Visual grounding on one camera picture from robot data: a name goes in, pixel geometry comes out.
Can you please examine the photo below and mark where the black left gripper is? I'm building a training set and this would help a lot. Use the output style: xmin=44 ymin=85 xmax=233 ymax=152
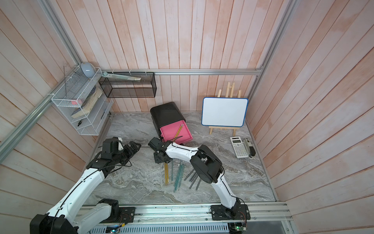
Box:
xmin=112 ymin=141 xmax=142 ymax=165

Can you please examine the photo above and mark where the black drawer cabinet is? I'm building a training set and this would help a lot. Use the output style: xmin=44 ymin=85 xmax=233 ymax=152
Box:
xmin=150 ymin=102 xmax=186 ymax=138

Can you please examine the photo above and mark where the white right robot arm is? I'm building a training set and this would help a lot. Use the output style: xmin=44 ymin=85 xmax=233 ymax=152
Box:
xmin=148 ymin=137 xmax=241 ymax=212

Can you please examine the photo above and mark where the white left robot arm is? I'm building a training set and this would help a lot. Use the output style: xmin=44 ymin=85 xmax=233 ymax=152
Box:
xmin=30 ymin=137 xmax=141 ymax=234

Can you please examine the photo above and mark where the single green pencil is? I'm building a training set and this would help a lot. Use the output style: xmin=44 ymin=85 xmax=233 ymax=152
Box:
xmin=171 ymin=160 xmax=174 ymax=183

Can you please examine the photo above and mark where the yellow pencil bundle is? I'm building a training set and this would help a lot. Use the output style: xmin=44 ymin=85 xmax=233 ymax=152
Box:
xmin=164 ymin=163 xmax=169 ymax=185

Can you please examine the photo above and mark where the green pencil bundle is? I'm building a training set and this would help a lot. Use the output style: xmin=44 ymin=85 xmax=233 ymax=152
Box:
xmin=173 ymin=160 xmax=185 ymax=192

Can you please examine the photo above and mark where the black pencil bundle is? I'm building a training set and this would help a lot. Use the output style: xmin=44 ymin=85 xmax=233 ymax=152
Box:
xmin=184 ymin=169 xmax=199 ymax=189

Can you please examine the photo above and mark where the pink eraser on shelf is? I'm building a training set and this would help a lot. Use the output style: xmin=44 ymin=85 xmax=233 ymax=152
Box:
xmin=71 ymin=99 xmax=83 ymax=105

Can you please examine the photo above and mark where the book on shelf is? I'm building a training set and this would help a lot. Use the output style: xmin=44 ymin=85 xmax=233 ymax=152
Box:
xmin=71 ymin=86 xmax=102 ymax=119

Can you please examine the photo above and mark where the white calculator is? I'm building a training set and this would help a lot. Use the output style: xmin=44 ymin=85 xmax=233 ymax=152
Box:
xmin=230 ymin=136 xmax=249 ymax=159

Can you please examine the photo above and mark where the paper on black basket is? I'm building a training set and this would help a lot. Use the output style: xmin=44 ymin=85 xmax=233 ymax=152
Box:
xmin=102 ymin=72 xmax=141 ymax=82

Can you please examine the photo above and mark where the grey computer mouse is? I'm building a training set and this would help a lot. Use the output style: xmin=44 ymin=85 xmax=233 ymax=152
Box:
xmin=80 ymin=62 xmax=96 ymax=79

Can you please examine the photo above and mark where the wooden easel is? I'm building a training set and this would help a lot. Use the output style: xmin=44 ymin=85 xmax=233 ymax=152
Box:
xmin=209 ymin=82 xmax=239 ymax=137

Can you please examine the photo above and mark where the black stapler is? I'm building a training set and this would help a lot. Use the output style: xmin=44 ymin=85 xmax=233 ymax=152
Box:
xmin=244 ymin=138 xmax=256 ymax=158

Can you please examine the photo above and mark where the white wire mesh shelf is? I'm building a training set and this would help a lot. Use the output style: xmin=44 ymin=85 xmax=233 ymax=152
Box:
xmin=52 ymin=66 xmax=114 ymax=136

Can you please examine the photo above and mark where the black wire mesh basket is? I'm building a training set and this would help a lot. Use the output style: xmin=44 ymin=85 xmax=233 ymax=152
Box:
xmin=99 ymin=72 xmax=157 ymax=98

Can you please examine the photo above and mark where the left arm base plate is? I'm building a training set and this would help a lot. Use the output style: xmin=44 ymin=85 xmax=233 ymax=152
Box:
xmin=100 ymin=207 xmax=135 ymax=224

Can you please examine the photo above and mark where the white board with blue frame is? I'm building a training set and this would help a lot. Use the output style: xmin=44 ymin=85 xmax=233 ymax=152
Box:
xmin=201 ymin=97 xmax=248 ymax=127

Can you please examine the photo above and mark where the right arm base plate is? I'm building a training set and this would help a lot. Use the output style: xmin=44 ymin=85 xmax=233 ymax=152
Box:
xmin=210 ymin=204 xmax=251 ymax=221

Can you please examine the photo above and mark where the aluminium frame rail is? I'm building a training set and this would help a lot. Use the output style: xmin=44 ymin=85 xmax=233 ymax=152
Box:
xmin=1 ymin=1 xmax=300 ymax=162

